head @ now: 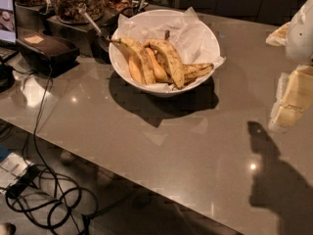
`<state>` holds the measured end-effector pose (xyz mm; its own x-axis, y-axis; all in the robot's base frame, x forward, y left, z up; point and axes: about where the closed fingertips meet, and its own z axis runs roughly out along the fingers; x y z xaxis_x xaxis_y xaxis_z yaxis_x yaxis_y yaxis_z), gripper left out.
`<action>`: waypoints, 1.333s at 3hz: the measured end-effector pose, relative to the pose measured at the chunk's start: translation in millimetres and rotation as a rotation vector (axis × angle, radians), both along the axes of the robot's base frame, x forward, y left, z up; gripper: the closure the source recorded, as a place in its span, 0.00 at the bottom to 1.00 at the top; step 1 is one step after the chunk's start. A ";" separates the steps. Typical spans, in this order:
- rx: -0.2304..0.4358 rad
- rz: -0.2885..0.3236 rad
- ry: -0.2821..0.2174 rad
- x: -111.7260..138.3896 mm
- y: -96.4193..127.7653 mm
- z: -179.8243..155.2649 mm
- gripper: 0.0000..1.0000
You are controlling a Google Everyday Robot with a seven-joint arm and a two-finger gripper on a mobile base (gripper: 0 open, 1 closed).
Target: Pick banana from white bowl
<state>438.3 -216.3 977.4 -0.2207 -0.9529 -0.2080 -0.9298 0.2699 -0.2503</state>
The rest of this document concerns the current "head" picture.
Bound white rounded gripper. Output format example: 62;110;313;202
266;0;313;132

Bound orange banana far left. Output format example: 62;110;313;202
128;55;145;84

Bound spotted banana left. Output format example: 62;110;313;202
111;37;156;85

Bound black pouch case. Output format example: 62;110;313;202
17;32;80;77

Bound brown banana right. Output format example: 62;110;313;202
183;63;214;83

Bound black cable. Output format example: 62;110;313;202
4;64;101;235

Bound dark tray stand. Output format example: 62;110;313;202
14;2;131;59

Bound white bowl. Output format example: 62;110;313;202
108;9;222;98

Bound white paper liner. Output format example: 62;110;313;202
114;6;227;93

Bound white scoop handle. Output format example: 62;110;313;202
78;8;102;36

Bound white power adapter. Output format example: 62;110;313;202
0;153;32;194

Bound orange yellow banana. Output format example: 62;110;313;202
146;47;170;83

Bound glass jar of nuts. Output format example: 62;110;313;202
51;0;104;24

